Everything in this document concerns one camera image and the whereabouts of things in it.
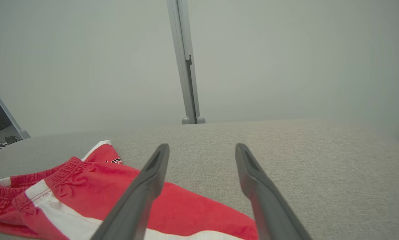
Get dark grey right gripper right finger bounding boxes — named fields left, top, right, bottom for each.
left=235, top=144, right=312, bottom=240

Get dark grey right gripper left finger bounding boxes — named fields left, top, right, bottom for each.
left=90, top=144, right=170, bottom=240

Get red shorts with white stripes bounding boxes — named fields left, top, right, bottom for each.
left=0, top=140, right=259, bottom=240

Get grey angled partition support leg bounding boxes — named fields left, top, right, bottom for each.
left=0, top=78, right=31, bottom=139

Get grey partition post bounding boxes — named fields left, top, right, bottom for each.
left=166, top=0, right=206, bottom=125

